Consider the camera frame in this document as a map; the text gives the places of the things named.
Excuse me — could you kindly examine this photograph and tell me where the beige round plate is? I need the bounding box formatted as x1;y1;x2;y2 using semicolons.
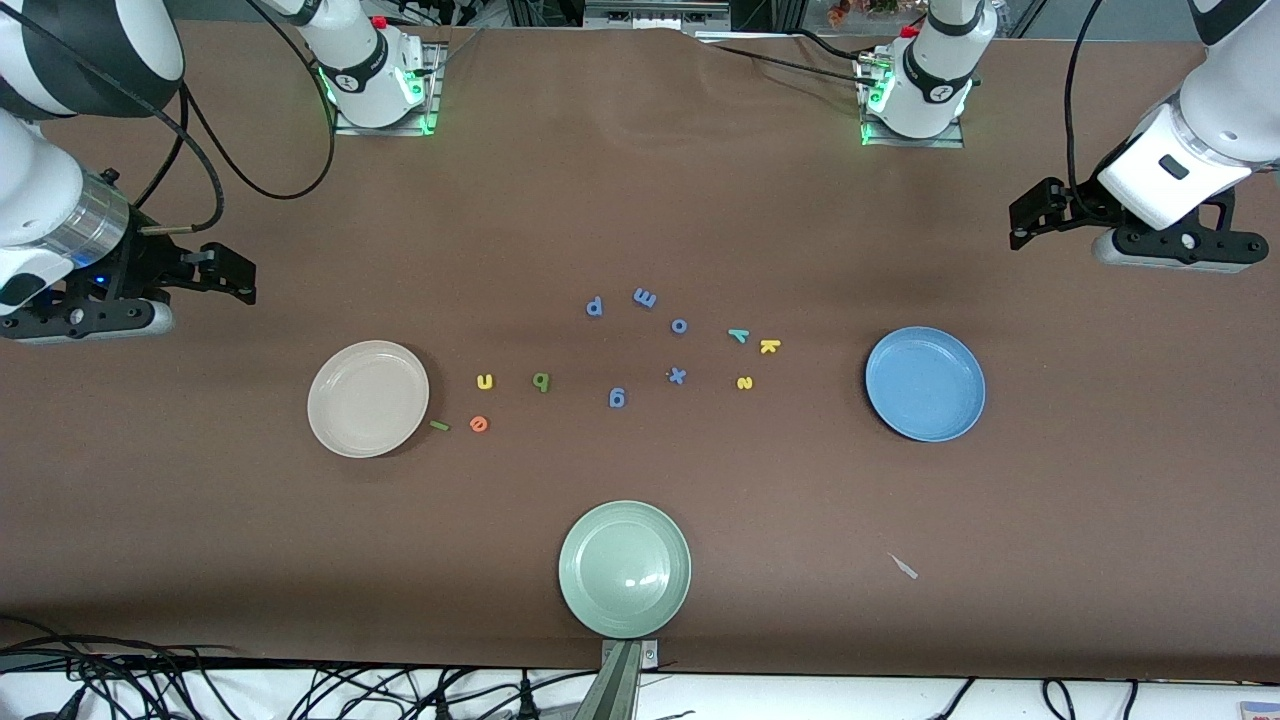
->
307;340;431;459

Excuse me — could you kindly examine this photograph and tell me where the blue round plate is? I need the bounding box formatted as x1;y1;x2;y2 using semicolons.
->
865;326;987;443

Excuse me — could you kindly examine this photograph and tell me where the brown table cover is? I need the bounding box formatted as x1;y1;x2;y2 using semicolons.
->
0;20;1280;686

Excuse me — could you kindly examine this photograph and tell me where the pale green round plate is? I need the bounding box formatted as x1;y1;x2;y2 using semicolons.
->
558;500;693;639

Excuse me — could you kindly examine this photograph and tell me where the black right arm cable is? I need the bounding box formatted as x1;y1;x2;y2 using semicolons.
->
0;0;338;234

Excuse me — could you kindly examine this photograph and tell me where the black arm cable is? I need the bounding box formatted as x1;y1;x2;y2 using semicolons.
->
1063;0;1113;213
0;0;338;234

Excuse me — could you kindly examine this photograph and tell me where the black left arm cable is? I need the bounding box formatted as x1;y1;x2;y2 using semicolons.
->
1063;0;1113;213

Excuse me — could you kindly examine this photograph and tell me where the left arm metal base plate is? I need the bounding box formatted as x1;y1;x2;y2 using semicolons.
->
858;55;967;150

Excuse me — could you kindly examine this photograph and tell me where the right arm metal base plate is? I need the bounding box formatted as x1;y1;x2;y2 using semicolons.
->
335;42;443;137

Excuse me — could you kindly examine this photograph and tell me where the black cable on table cover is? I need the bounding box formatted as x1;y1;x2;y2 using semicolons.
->
700;40;876;86

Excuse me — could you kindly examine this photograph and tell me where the black floor cable bundle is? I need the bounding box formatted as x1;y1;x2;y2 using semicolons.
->
0;615;601;720

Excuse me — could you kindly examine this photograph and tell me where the grey metal frame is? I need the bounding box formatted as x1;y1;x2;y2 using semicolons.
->
583;0;731;31

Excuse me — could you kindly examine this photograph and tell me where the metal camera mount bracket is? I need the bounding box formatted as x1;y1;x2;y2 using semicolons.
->
575;638;661;720

